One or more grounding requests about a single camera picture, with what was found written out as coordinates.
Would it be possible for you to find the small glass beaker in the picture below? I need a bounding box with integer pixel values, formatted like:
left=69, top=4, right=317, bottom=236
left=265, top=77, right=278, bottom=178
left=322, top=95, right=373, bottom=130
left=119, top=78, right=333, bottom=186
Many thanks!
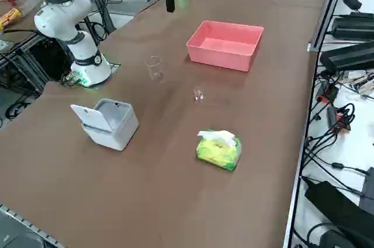
left=192, top=85, right=206, bottom=102

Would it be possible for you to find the pink plastic container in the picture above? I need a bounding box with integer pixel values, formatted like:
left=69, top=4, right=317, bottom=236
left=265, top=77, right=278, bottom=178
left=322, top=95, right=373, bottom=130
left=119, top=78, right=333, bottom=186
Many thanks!
left=186, top=20, right=265, bottom=73

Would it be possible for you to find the large glass beaker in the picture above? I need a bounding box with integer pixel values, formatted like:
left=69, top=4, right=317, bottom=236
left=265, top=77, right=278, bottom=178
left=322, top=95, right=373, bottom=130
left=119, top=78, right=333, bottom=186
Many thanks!
left=145, top=55, right=164, bottom=83

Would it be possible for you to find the white lidded trash bin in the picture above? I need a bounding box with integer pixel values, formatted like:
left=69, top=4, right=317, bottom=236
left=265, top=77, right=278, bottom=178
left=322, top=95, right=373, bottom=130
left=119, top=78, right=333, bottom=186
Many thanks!
left=70, top=98, right=140, bottom=152

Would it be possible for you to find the white tissue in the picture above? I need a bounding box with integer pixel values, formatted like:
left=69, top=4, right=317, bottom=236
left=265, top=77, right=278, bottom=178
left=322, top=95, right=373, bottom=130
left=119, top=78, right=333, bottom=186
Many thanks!
left=197, top=129, right=237, bottom=148

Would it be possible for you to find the green tissue pack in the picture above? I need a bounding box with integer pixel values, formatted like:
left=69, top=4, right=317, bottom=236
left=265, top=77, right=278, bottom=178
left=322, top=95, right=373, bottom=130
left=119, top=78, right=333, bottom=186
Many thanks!
left=195, top=136, right=243, bottom=172

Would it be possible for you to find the yellow snack packet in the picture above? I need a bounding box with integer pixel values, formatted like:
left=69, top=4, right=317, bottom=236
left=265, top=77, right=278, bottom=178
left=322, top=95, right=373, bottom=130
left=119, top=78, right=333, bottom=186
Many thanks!
left=0, top=7, right=23, bottom=31

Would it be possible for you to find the small black power adapter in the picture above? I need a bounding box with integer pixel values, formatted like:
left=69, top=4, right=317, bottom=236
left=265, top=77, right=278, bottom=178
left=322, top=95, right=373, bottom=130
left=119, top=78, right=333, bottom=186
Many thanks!
left=340, top=0, right=363, bottom=11

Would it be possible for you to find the large black power supply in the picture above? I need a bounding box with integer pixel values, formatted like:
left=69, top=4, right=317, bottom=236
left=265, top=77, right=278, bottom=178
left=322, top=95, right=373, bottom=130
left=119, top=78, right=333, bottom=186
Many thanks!
left=319, top=40, right=374, bottom=73
left=331, top=11, right=374, bottom=42

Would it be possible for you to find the black red power device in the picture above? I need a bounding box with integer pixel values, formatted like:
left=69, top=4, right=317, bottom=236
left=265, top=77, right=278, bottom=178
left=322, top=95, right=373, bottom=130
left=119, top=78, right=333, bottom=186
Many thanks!
left=317, top=81, right=340, bottom=104

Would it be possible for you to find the black orange plug adapter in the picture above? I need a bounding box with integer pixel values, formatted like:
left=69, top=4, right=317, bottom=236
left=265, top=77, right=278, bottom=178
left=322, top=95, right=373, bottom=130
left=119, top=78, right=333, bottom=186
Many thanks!
left=326, top=106, right=352, bottom=134

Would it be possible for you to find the aluminium frame post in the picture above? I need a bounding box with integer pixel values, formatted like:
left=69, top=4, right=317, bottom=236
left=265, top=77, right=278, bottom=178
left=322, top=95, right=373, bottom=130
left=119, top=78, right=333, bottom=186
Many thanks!
left=307, top=0, right=351, bottom=53

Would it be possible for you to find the ribbed aluminium rail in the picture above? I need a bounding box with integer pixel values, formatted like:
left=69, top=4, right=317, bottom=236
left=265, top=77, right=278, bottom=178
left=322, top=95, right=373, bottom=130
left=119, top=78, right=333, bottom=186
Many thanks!
left=0, top=202, right=65, bottom=248

